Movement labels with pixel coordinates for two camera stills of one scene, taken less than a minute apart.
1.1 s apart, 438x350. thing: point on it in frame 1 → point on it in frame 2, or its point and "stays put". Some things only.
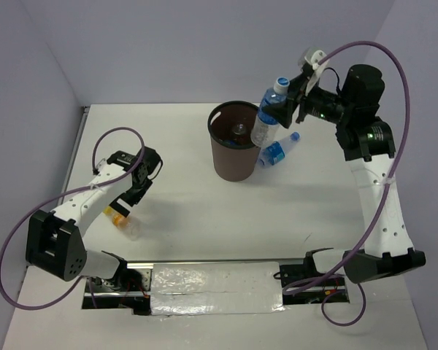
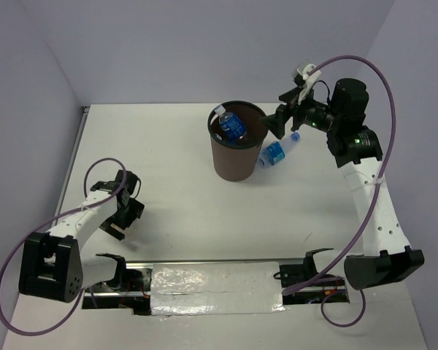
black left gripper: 129,200 → 135,211
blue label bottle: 266,128 → 231,125
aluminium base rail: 133,291 stays put
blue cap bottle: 275,152 stays put
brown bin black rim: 230,125 stays put
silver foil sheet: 205,288 stays put
